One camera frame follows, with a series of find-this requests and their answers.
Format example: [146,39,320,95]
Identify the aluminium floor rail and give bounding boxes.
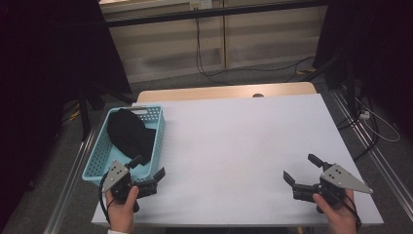
[43,126,98,234]
[330,89,413,213]

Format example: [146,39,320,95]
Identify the white floor cable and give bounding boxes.
[355,97,401,143]

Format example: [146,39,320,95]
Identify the white wall socket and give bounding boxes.
[189,0,213,10]

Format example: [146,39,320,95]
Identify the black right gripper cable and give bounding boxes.
[320,186,363,230]

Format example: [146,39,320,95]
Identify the light blue plastic basket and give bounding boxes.
[81,104,166,188]

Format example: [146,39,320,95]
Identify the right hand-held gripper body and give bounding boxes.
[291,163,374,207]

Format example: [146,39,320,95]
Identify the person's right hand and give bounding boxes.
[312,189,362,234]

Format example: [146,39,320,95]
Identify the black cable bundle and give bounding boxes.
[335,94,379,163]

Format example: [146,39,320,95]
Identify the beige wooden cabinet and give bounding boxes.
[98,0,327,84]

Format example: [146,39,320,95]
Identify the black curtain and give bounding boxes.
[313,0,413,137]
[0,0,132,222]

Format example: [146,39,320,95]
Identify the black pants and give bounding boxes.
[106,107,157,167]

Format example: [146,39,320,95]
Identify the wooden table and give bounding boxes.
[135,81,318,103]

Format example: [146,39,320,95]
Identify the black metal stand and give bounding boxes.
[305,52,358,115]

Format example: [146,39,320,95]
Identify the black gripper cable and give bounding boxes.
[97,172,118,225]
[320,186,363,230]

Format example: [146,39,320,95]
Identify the black tripod stand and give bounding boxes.
[76,81,137,142]

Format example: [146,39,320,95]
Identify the black floor cable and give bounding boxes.
[204,56,316,79]

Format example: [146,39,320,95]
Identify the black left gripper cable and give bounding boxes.
[97,172,118,225]

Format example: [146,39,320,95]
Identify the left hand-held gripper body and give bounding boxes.
[101,160,160,214]

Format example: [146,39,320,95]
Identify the person's left hand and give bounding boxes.
[105,185,140,234]

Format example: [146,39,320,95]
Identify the black hanging cable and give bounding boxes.
[194,16,233,87]

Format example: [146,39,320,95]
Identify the black horizontal bar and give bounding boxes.
[105,0,329,28]

